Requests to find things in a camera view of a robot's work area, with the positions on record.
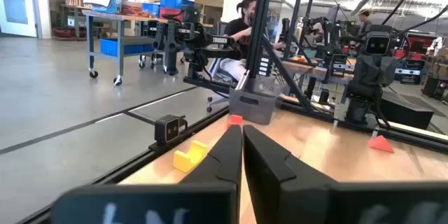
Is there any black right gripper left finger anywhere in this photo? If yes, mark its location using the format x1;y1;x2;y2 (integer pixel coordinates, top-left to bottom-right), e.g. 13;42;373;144
51;124;244;224

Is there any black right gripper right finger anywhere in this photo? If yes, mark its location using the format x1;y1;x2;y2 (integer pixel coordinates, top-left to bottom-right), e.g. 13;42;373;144
242;124;448;224

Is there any yellow arch block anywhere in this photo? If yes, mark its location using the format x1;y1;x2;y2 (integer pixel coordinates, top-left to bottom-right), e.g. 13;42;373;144
172;139;209;174

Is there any red triangle block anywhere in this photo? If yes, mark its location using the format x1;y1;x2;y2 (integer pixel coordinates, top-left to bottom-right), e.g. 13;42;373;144
366;134;396;154

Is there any red cuboid block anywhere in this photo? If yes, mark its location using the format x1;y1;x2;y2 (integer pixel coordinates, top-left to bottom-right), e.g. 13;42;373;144
227;114;244;130

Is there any person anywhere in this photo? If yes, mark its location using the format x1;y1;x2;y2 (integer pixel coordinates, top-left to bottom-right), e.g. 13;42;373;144
355;8;374;45
218;0;260;82

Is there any black floor case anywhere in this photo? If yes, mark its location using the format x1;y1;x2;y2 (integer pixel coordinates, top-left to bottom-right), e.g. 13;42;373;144
379;92;435;131

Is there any red tool cabinet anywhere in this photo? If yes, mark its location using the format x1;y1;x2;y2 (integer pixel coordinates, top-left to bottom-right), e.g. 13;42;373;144
393;31;442;60

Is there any grey translucent plastic bin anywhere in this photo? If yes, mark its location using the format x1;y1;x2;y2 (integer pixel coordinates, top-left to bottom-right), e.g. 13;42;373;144
229;76;282;125

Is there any blue plastic bin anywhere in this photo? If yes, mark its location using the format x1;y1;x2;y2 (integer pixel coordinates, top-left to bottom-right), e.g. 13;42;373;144
99;38;155;57
141;2;161;18
160;0;195;11

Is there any grey wheeled cart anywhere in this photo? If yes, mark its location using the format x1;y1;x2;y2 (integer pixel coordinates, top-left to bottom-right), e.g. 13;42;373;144
80;8;167;87

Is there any red plastic crate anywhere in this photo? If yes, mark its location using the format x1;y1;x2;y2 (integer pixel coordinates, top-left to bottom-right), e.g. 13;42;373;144
159;6;183;22

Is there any blue cardboard box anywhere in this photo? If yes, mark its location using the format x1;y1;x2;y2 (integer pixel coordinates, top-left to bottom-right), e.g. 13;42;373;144
83;0;123;15

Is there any white door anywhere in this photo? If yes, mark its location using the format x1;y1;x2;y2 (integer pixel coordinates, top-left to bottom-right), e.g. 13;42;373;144
0;0;39;39

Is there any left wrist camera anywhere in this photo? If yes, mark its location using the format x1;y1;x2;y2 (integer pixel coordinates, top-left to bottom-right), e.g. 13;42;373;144
363;30;392;57

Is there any small black table camera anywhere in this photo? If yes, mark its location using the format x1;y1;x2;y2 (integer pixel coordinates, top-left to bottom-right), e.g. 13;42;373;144
154;113;188;146

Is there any silver frame bracket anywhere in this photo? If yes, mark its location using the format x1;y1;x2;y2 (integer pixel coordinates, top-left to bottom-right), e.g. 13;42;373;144
234;69;251;91

